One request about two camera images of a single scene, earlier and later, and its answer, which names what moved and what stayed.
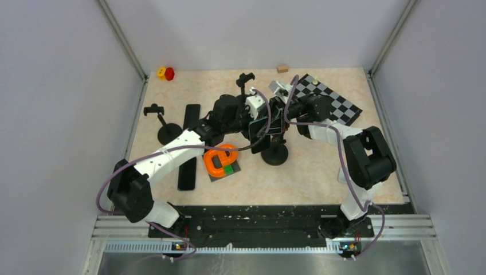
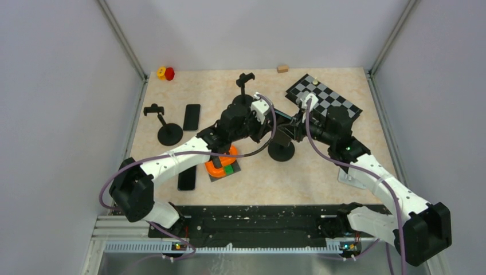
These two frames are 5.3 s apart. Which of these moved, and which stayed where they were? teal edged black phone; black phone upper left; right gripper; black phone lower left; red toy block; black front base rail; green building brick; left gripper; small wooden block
Moved: teal edged black phone; left gripper; right gripper
Stayed: black phone upper left; small wooden block; black phone lower left; green building brick; red toy block; black front base rail
